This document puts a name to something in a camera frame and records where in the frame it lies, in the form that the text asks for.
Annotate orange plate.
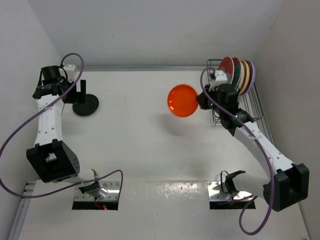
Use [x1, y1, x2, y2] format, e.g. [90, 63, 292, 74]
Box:
[167, 84, 198, 118]

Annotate black plate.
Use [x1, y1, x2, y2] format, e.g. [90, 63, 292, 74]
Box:
[72, 94, 99, 117]

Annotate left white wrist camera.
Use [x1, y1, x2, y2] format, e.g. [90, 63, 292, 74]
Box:
[62, 64, 77, 82]

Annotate purple cable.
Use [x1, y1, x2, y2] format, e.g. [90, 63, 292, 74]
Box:
[0, 52, 124, 199]
[200, 67, 276, 235]

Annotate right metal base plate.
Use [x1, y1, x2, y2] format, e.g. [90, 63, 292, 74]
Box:
[207, 181, 253, 202]

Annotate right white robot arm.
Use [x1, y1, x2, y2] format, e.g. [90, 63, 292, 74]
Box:
[196, 83, 310, 212]

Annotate purple plate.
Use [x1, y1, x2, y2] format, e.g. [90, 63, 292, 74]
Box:
[241, 60, 256, 96]

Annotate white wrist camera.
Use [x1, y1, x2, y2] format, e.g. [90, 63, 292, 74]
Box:
[62, 64, 77, 82]
[209, 70, 228, 91]

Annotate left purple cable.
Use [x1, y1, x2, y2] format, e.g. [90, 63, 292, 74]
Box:
[0, 52, 124, 199]

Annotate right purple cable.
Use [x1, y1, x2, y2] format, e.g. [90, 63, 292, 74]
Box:
[200, 67, 276, 235]

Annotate wire dish rack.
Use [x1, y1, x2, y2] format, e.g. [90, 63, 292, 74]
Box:
[206, 59, 264, 121]

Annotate red floral plate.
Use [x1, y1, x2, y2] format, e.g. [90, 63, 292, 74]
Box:
[218, 56, 235, 80]
[231, 57, 241, 88]

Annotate yellow bear plate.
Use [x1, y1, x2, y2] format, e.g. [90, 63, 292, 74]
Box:
[239, 60, 250, 95]

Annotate metal base plate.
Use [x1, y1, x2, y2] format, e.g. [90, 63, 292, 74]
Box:
[74, 181, 121, 202]
[207, 181, 253, 202]

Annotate cream white plate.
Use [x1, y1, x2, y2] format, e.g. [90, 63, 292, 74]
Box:
[237, 60, 245, 92]

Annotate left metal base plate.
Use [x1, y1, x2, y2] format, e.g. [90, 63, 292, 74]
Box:
[74, 181, 121, 202]

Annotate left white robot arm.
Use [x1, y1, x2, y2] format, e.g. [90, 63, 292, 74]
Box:
[26, 64, 101, 196]

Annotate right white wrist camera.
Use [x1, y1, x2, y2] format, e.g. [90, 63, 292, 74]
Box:
[209, 70, 228, 91]

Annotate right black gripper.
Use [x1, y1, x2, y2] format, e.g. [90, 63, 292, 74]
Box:
[197, 84, 225, 115]

